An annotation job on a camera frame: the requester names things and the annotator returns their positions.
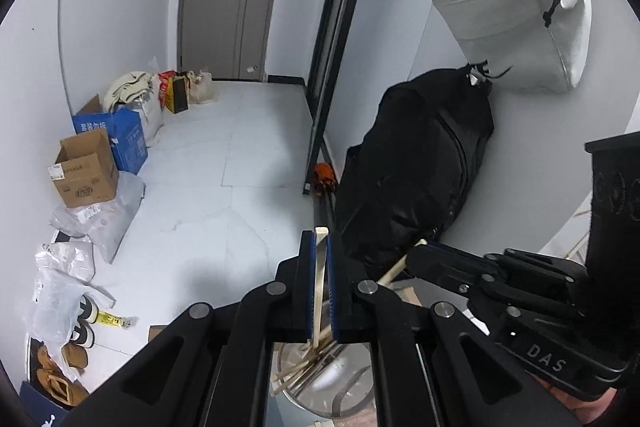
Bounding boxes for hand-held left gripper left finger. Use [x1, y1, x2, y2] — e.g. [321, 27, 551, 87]
[60, 231, 321, 427]

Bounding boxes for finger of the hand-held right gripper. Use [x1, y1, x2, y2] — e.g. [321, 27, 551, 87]
[406, 246, 507, 336]
[425, 242, 587, 289]

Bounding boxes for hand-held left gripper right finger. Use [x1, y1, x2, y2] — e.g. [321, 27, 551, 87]
[326, 233, 596, 427]

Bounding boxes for wooden chopstick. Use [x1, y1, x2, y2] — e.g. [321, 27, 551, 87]
[270, 349, 333, 397]
[311, 228, 331, 350]
[375, 239, 429, 289]
[277, 347, 322, 381]
[292, 352, 332, 391]

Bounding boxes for metal cup with sticks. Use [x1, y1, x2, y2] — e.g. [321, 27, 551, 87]
[269, 339, 377, 421]

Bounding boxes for person's right hand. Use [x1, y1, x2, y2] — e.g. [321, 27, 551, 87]
[530, 369, 631, 419]

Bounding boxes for black bag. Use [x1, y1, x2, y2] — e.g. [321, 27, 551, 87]
[334, 67, 496, 269]

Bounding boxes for orange object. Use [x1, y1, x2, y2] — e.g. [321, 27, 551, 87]
[312, 162, 337, 196]

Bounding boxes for yellow tube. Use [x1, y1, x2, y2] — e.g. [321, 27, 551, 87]
[96, 310, 137, 330]

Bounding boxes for grey plastic mailer bag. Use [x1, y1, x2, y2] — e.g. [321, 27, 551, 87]
[50, 171, 146, 264]

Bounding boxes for beige plastic bag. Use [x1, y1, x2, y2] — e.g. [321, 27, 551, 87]
[186, 69, 220, 104]

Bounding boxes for black white sneaker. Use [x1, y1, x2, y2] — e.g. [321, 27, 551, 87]
[69, 296, 99, 349]

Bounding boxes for yellow black box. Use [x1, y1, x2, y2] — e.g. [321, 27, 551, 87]
[165, 76, 190, 114]

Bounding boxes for white plastic bag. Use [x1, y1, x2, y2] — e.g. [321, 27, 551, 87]
[139, 57, 167, 144]

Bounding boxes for blue cardboard box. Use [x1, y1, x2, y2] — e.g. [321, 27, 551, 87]
[72, 93, 151, 174]

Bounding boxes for red bag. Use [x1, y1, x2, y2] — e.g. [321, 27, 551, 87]
[158, 72, 176, 108]

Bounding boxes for brown cardboard box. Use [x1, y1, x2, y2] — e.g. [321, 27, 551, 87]
[47, 127, 121, 209]

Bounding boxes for white hanging bag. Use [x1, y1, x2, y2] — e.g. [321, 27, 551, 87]
[419, 0, 594, 96]

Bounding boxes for white plastic packet pile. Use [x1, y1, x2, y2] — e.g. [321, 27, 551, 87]
[27, 241, 117, 344]

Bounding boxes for brown plush slippers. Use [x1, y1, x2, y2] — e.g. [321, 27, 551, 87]
[29, 341, 92, 408]

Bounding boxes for beige cloth bundle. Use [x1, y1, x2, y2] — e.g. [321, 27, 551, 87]
[104, 71, 154, 110]

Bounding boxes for dark blue box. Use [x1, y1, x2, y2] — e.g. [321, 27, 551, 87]
[19, 381, 68, 425]

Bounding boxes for black metal rack frame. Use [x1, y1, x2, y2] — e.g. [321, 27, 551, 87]
[302, 0, 382, 204]

